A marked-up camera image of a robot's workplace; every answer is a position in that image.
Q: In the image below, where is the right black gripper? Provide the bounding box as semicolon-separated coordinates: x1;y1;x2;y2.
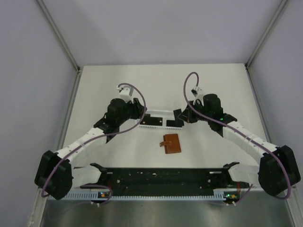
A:
178;100;212;123

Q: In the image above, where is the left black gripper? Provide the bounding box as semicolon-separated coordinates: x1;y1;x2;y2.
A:
117;97;147;126

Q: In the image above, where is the brown leather card holder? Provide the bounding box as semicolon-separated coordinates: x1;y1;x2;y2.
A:
160;133;181;154

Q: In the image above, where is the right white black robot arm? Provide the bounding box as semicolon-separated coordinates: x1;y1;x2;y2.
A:
174;94;301;200

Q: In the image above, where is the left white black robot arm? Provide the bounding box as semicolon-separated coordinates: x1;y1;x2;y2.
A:
34;97;147;200

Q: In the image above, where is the black credit card in basket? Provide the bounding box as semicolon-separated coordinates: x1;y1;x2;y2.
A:
140;114;163;126

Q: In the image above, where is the white plastic slotted basket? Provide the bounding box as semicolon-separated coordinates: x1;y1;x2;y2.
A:
139;109;184;130

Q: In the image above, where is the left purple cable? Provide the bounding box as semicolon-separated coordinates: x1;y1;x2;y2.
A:
41;82;147;205

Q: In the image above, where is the white slotted cable duct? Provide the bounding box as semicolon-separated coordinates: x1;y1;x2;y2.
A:
66;188;229;201

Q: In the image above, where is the left aluminium frame post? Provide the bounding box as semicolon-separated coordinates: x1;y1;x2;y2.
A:
35;0;80;72

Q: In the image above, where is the aluminium frame post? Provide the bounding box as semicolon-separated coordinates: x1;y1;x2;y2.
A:
245;0;290;70
35;0;80;72

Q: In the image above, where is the right aluminium frame post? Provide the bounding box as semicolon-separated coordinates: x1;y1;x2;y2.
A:
245;0;290;70

